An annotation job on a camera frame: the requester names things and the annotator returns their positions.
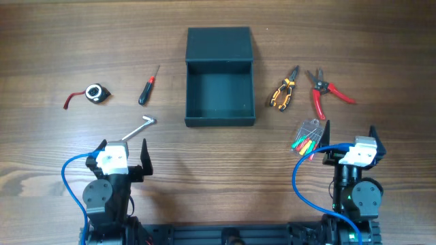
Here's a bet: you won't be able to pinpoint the red-handled wire stripper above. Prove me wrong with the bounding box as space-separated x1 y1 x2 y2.
307 68 356 120

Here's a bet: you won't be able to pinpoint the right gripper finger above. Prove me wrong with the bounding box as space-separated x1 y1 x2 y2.
369 125 387 159
319 120 330 148

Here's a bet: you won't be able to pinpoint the orange black long-nose pliers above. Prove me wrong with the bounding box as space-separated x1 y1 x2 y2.
269 65 300 112

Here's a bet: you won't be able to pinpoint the right blue cable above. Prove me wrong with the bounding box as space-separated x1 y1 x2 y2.
291 143 364 245

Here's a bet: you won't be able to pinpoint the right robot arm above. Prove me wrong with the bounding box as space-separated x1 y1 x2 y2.
322 125 386 244

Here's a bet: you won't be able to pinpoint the dark green open box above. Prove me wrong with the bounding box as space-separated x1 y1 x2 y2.
185 27 256 127

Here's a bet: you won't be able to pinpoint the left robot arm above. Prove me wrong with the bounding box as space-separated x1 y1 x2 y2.
78 140 153 245

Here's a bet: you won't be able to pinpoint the clear pack of colourful screwdrivers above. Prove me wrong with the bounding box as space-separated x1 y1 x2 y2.
290 119 324 157

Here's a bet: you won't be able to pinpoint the black tape measure red strap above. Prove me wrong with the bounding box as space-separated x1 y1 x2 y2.
63 83 112 110

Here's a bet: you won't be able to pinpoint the left blue cable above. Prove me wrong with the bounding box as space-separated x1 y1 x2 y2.
61 151 103 245

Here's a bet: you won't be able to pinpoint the blue cable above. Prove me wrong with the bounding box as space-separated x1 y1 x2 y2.
291 143 364 245
61 151 103 245

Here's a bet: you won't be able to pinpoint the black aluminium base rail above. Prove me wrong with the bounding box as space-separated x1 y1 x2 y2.
136 220 381 245

